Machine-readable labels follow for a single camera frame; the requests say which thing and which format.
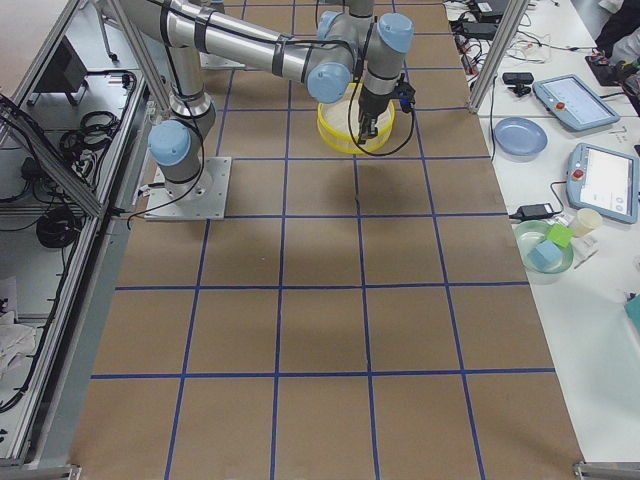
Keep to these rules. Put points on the green bowl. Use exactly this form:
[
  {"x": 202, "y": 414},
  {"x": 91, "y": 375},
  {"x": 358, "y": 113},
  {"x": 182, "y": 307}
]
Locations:
[{"x": 530, "y": 233}]

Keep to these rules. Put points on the aluminium frame post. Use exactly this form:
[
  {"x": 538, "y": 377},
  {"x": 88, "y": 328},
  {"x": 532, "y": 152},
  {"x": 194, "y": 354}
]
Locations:
[{"x": 505, "y": 32}]

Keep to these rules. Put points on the right teach pendant tablet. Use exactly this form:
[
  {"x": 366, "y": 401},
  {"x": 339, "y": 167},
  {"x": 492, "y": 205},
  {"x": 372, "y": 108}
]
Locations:
[{"x": 604, "y": 180}]

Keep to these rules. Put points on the black power adapter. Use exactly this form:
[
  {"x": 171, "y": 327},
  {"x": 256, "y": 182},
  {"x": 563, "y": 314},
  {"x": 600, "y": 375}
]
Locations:
[{"x": 540, "y": 211}]

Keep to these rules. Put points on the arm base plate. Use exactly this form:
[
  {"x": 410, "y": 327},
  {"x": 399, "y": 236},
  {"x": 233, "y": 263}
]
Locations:
[{"x": 206, "y": 199}]

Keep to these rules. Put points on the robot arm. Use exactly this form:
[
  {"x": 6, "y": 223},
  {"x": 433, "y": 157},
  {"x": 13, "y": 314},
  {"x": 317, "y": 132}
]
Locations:
[
  {"x": 351, "y": 45},
  {"x": 360, "y": 8}
]

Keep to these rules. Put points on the black webcam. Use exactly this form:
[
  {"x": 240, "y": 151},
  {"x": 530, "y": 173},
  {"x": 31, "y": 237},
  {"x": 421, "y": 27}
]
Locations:
[{"x": 518, "y": 83}]

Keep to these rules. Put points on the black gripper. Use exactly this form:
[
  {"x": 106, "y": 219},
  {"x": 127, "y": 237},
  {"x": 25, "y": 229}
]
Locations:
[{"x": 372, "y": 104}]

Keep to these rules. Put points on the yellow top steamer layer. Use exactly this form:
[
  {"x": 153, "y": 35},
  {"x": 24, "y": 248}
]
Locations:
[{"x": 338, "y": 122}]

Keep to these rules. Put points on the paper cup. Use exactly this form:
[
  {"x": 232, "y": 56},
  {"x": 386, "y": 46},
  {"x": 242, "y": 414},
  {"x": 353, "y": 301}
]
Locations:
[{"x": 585, "y": 221}]

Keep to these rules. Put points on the left teach pendant tablet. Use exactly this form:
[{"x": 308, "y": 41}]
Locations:
[{"x": 573, "y": 103}]

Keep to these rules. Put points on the teach pendant tablet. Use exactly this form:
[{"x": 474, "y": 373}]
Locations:
[
  {"x": 604, "y": 180},
  {"x": 573, "y": 103}
]

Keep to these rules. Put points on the blue foam block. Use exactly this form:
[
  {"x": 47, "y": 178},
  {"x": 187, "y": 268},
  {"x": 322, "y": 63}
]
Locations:
[{"x": 545, "y": 256}]

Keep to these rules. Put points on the blue plate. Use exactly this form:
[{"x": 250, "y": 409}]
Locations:
[{"x": 520, "y": 136}]

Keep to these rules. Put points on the green foam block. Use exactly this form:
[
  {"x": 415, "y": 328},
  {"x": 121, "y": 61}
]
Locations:
[{"x": 560, "y": 235}]

